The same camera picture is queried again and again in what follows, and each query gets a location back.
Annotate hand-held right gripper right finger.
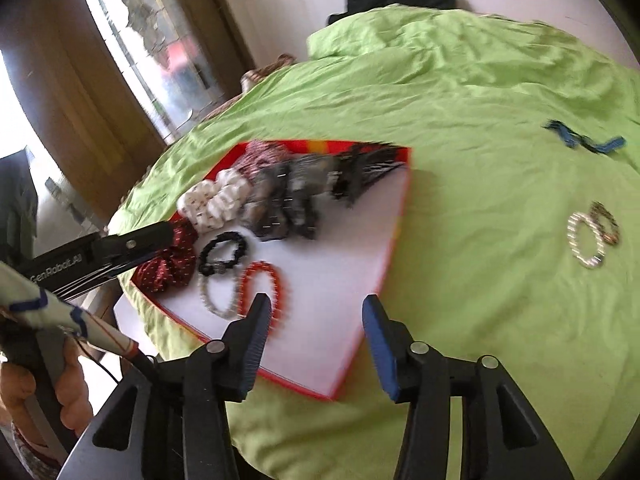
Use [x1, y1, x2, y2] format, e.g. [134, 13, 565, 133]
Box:
[362, 294, 573, 480]

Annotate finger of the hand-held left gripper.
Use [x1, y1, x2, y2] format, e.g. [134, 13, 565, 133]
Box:
[100, 221, 174, 273]

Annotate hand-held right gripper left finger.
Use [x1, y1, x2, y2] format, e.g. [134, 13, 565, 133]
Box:
[57, 292, 273, 480]

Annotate red polka dot scrunchie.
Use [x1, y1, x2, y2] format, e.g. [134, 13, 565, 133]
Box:
[135, 222, 197, 293]

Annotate black bead bracelet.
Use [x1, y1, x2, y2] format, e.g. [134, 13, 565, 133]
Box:
[198, 232, 248, 277]

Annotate pale bead bracelet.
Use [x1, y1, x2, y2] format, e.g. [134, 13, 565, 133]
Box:
[198, 272, 241, 320]

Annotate red bead bracelet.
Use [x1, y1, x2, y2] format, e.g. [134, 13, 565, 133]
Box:
[237, 261, 291, 333]

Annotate white dotted scrunchie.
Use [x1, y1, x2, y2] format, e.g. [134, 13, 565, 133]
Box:
[177, 169, 251, 235]

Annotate red cardboard box tray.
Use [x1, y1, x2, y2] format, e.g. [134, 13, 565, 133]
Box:
[114, 139, 413, 401]

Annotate grey organza hair bow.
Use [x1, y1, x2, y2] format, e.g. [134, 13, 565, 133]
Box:
[242, 154, 346, 241]

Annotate red checked scrunchie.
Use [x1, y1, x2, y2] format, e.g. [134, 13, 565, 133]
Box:
[235, 141, 301, 173]

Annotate ornate black hair claw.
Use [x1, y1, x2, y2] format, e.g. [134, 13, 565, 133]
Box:
[320, 144, 407, 208]

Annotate curved black hair clip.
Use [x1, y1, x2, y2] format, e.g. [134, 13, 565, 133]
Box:
[330, 144, 407, 196]

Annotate pearl bead bracelet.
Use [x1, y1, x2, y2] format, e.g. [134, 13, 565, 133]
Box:
[567, 211, 607, 270]

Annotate patterned elastic hair band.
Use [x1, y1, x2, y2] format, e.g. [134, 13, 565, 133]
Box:
[589, 201, 621, 248]

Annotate person's left hand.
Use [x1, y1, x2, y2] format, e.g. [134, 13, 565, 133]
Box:
[0, 355, 96, 433]

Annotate green bed sheet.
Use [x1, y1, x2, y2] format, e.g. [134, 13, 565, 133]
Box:
[107, 4, 640, 480]

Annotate brown wooden door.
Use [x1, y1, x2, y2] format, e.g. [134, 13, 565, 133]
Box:
[30, 0, 166, 211]

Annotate glass door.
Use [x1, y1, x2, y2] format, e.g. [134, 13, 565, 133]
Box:
[75, 0, 231, 141]

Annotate patterned cloth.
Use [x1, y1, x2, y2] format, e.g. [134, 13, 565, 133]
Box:
[240, 54, 301, 93]

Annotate blue striped hair band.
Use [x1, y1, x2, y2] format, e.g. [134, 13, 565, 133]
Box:
[544, 119, 627, 155]

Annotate white taped cable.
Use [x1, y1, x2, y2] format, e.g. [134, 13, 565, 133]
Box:
[0, 260, 141, 358]

